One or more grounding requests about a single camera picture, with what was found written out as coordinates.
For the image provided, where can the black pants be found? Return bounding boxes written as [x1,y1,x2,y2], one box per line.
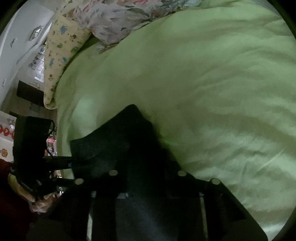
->
[70,105,195,240]

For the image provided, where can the left hand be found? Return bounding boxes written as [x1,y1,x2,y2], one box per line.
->
[8,174,57,213]

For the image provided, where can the animal print pillow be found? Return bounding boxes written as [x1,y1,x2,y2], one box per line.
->
[44,14,91,109]

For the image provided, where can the light green bed sheet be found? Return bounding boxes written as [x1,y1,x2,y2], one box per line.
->
[55,1,295,240]

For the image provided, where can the floral quilt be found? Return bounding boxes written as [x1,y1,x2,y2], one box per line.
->
[53,1,201,49]

